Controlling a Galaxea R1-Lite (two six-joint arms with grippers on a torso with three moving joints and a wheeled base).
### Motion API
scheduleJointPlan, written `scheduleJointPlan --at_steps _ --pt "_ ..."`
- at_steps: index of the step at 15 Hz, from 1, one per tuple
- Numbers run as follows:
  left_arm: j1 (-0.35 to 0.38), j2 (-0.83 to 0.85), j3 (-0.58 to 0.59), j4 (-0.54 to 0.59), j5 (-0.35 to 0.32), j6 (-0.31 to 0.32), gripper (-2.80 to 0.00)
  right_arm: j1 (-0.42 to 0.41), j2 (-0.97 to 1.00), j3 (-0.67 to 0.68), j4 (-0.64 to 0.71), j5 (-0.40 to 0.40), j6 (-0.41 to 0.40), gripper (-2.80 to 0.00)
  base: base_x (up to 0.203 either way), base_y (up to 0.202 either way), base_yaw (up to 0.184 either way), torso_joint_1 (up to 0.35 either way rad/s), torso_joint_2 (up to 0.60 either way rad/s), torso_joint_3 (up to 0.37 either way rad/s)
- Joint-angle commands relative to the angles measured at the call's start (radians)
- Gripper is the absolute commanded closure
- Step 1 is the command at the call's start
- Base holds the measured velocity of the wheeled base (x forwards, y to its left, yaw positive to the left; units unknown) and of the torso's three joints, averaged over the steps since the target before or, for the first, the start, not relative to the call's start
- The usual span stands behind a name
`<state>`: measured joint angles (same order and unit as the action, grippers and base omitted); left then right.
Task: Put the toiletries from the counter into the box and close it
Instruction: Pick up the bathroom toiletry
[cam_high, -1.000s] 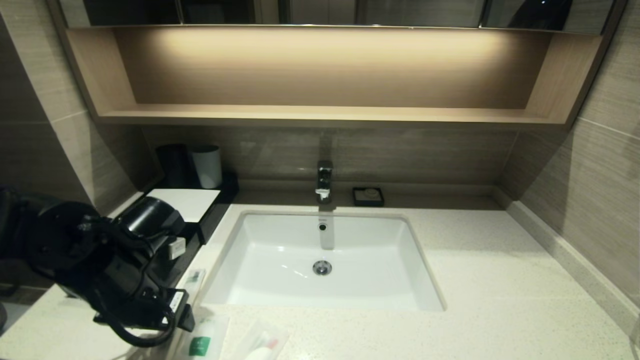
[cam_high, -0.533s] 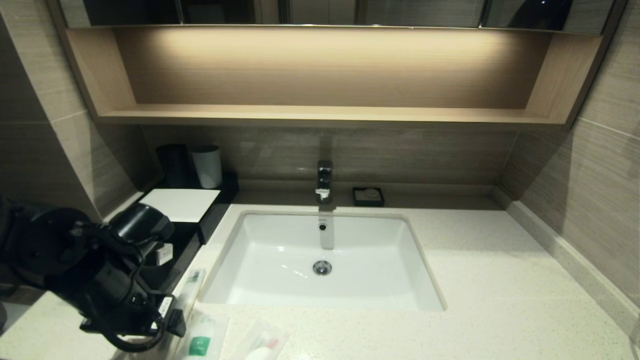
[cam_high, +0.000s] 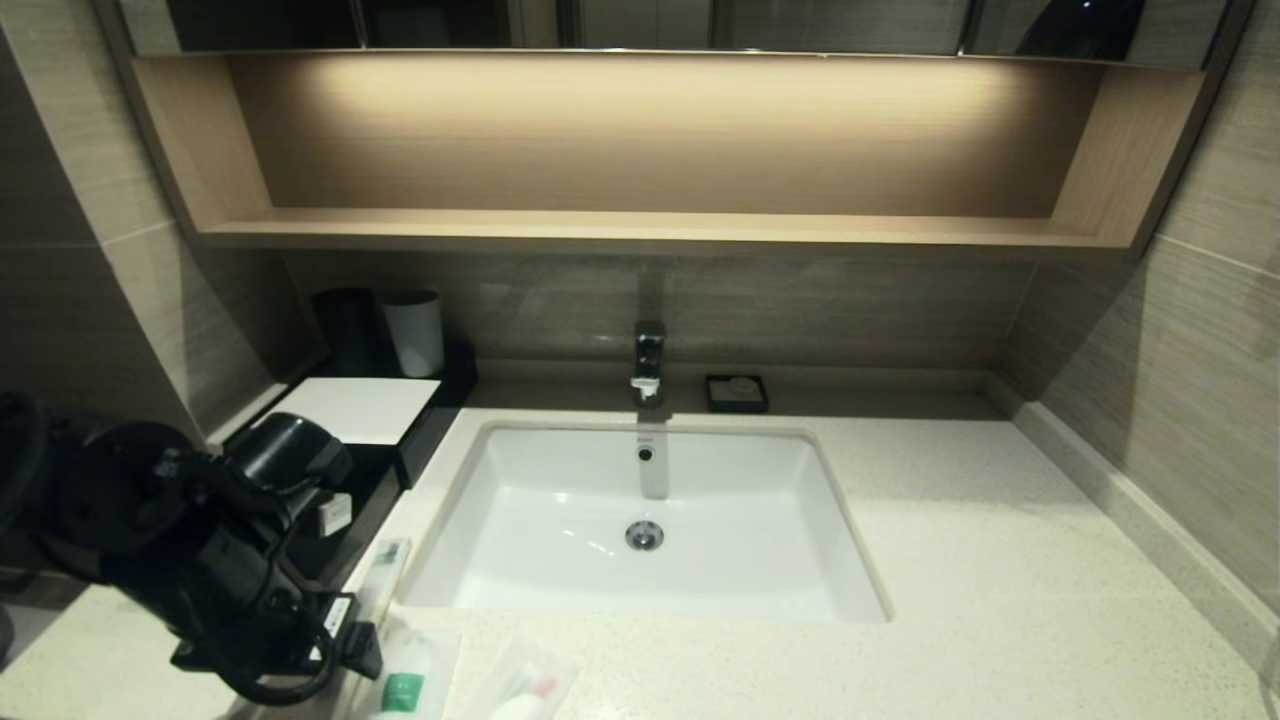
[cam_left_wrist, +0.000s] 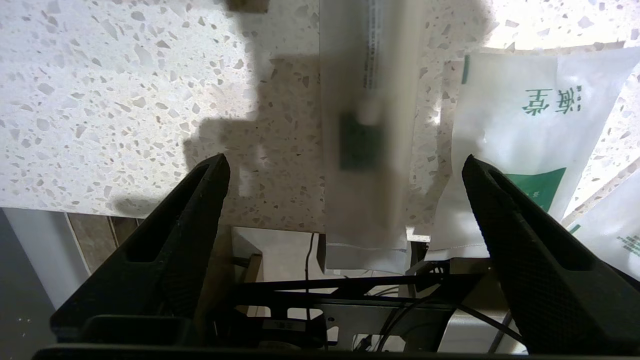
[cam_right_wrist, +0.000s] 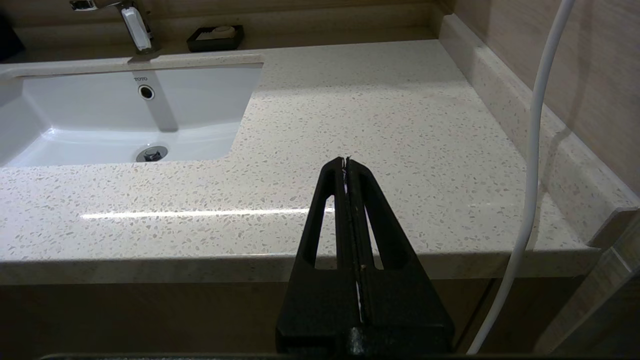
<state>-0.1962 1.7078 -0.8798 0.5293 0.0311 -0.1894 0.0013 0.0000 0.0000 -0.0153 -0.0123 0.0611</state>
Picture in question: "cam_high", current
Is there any clear sachet with green label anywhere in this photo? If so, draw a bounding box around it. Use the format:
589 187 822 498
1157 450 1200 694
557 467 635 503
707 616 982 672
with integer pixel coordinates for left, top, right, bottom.
365 628 463 720

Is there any toothbrush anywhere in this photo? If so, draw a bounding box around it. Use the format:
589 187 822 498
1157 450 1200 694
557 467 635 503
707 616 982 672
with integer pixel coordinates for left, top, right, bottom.
355 538 413 629

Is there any clear sachet with pink item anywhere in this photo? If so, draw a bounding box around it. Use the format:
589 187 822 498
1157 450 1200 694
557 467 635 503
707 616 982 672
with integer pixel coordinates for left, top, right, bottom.
462 637 581 720

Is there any black cup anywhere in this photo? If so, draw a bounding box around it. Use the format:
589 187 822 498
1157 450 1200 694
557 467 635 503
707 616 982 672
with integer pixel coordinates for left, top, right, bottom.
312 289 386 379

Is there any black box with white top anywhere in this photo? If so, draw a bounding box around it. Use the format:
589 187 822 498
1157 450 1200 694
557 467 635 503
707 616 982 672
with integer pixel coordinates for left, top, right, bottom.
255 345 479 491

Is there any white sink basin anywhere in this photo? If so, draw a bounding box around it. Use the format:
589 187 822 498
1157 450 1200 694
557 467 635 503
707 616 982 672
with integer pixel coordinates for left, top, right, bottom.
397 420 893 625

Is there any white cup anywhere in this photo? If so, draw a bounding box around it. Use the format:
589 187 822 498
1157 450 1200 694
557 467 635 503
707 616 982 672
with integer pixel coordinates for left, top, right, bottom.
383 291 447 379

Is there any chrome faucet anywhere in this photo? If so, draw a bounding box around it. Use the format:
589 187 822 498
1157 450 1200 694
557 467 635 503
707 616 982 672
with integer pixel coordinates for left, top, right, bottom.
630 320 669 411

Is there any black soap dish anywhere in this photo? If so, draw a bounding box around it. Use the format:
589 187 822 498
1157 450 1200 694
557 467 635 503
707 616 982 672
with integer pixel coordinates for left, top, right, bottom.
704 375 770 415

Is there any mirror cabinet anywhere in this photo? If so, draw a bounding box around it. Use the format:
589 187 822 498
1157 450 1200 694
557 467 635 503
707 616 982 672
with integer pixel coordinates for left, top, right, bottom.
110 0 1231 67

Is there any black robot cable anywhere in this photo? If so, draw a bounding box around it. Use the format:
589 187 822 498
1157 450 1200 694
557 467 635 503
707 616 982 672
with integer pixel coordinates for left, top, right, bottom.
195 560 339 707

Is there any wooden wall shelf niche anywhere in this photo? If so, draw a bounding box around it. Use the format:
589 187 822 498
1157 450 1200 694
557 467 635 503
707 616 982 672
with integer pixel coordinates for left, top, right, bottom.
90 45 1251 263

